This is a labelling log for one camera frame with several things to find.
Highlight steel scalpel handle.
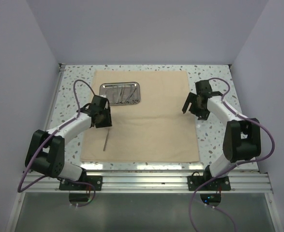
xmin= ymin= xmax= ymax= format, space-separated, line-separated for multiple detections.
xmin=103 ymin=129 xmax=110 ymax=151

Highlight steel instrument tray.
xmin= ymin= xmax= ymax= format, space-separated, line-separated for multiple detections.
xmin=99 ymin=82 xmax=141 ymax=106

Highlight beige cloth wrap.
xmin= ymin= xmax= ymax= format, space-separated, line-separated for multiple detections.
xmin=80 ymin=71 xmax=199 ymax=162

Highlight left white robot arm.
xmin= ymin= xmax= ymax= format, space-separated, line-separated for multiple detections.
xmin=25 ymin=95 xmax=112 ymax=190

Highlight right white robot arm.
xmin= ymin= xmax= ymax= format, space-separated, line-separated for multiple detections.
xmin=182 ymin=80 xmax=261 ymax=190

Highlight steel scissors in tray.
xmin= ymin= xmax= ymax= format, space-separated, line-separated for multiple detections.
xmin=125 ymin=84 xmax=137 ymax=104

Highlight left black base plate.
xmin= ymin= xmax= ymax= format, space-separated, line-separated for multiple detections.
xmin=59 ymin=175 xmax=103 ymax=191

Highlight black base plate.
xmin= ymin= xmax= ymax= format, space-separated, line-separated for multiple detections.
xmin=59 ymin=175 xmax=103 ymax=191
xmin=187 ymin=172 xmax=231 ymax=192

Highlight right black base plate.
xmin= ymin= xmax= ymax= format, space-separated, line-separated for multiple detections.
xmin=187 ymin=172 xmax=231 ymax=192

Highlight aluminium rail frame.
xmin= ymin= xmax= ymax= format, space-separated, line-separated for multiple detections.
xmin=18 ymin=63 xmax=273 ymax=194

